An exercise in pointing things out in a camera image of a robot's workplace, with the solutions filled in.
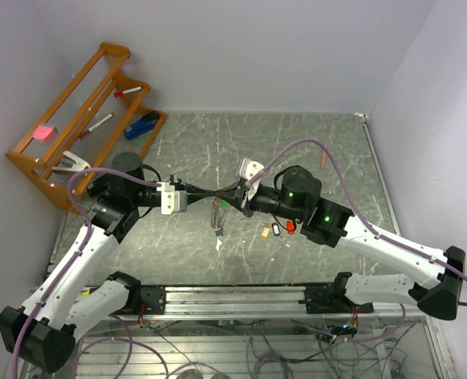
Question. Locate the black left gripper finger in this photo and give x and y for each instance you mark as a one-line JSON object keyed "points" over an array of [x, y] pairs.
{"points": [[193, 197], [195, 190]]}

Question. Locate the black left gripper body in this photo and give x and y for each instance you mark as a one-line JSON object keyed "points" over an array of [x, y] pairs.
{"points": [[178, 185]]}

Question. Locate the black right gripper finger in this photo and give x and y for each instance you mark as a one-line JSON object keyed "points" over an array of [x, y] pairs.
{"points": [[230, 192], [233, 200]]}

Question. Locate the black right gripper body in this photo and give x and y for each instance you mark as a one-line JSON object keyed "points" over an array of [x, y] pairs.
{"points": [[249, 206]]}

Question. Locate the yellow handled chain keyring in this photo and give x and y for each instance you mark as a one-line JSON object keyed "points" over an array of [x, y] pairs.
{"points": [[217, 215]]}

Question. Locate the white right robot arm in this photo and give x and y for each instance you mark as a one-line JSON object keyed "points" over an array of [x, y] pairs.
{"points": [[425, 277]]}

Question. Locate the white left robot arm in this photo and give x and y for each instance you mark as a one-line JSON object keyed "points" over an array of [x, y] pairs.
{"points": [[44, 330]]}

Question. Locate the yellow key tag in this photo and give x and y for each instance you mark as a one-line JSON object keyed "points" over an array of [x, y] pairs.
{"points": [[266, 230]]}

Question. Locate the black key tag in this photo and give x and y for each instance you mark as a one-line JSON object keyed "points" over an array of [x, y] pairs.
{"points": [[276, 229]]}

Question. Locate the red key tag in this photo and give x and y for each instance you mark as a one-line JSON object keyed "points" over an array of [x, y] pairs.
{"points": [[290, 226]]}

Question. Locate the bare metal key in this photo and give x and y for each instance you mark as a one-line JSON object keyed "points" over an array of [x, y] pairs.
{"points": [[283, 241]]}

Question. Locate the blue stapler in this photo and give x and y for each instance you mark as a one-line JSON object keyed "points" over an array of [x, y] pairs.
{"points": [[143, 125]]}

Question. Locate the orange pencil on table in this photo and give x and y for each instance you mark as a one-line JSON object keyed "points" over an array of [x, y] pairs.
{"points": [[324, 155]]}

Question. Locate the white marker pen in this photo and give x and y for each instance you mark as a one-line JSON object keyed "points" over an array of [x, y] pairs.
{"points": [[95, 126]]}

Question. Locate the wooden tiered rack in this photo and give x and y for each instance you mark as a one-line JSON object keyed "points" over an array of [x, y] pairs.
{"points": [[84, 101]]}

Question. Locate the red capped marker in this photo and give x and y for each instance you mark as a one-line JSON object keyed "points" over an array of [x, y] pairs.
{"points": [[122, 93]]}

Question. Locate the white binder clip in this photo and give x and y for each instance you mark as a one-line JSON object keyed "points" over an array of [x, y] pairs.
{"points": [[70, 164]]}

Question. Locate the pink eraser block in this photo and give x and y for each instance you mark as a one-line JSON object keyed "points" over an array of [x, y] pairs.
{"points": [[44, 133]]}

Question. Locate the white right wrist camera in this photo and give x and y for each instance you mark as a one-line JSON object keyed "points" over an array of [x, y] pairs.
{"points": [[248, 169]]}

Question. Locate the aluminium mounting rail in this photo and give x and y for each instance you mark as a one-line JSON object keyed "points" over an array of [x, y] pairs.
{"points": [[233, 304]]}

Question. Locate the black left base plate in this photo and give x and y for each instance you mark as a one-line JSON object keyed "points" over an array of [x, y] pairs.
{"points": [[153, 300]]}

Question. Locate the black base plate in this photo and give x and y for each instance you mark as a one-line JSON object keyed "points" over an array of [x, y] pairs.
{"points": [[319, 298], [153, 300]]}

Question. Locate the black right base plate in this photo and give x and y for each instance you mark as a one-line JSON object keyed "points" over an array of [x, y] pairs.
{"points": [[319, 298]]}

